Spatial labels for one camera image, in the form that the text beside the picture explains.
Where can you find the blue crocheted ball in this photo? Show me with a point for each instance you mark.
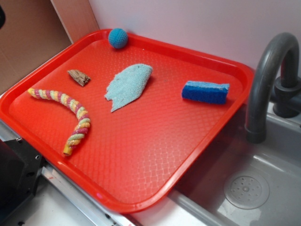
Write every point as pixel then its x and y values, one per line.
pixel 118 38

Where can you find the brown cardboard box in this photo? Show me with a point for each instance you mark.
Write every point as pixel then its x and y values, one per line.
pixel 36 30

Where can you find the grey toy faucet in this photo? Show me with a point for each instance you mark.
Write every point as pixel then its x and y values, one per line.
pixel 276 80

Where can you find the brown wood chip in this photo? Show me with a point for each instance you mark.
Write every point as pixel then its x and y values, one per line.
pixel 81 78

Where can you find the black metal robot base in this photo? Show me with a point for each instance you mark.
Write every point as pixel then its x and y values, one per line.
pixel 20 169

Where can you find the grey plastic sink basin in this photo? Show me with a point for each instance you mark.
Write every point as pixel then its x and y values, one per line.
pixel 236 183

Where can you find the blue sponge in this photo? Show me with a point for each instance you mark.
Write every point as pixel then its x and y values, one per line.
pixel 206 92

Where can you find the multicolour twisted rope toy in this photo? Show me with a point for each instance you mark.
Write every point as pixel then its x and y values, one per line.
pixel 82 115

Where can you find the light blue cloth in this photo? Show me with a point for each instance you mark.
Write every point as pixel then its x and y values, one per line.
pixel 128 85

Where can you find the red plastic tray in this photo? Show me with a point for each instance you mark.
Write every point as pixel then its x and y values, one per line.
pixel 133 156

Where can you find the aluminium rail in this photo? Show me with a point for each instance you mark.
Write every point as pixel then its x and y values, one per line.
pixel 50 199

